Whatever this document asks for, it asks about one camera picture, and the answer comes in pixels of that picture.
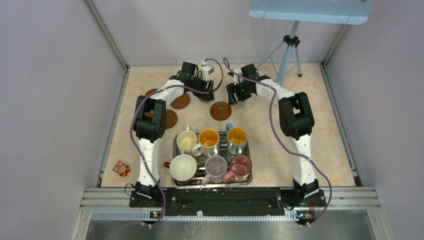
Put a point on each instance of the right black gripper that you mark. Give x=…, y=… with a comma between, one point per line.
x=232, y=89

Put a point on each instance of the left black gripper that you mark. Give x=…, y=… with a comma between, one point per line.
x=209, y=86

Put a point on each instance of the light brown coaster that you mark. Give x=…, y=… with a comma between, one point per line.
x=204, y=100

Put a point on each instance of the white red-bottom cup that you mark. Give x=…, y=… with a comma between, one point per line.
x=182, y=167

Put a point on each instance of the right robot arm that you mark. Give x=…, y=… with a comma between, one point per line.
x=296, y=121

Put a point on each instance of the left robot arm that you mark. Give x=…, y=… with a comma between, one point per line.
x=149, y=125

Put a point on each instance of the blue butterfly mug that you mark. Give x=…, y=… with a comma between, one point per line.
x=237, y=139

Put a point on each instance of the cream mug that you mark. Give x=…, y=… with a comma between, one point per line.
x=185, y=141

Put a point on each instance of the silver mug orange inside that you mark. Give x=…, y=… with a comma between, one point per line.
x=208, y=143

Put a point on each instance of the music stand tripod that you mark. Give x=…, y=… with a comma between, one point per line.
x=291, y=42

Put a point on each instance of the steel serving tray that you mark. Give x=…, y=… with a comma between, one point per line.
x=204, y=167

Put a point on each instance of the pink mug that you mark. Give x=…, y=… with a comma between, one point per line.
x=239, y=170

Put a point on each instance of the lilac mug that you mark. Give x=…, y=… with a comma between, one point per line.
x=215, y=169

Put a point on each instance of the owl sticker toy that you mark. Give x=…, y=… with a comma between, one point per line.
x=122, y=169

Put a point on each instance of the blue music stand desk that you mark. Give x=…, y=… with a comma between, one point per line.
x=351, y=12

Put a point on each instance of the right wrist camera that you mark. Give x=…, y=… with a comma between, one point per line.
x=237, y=73

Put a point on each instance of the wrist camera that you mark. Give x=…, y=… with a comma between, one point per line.
x=205, y=71
x=237, y=73

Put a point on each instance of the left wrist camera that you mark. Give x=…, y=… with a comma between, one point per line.
x=205, y=71

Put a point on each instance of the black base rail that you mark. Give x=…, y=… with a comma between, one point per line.
x=227, y=201

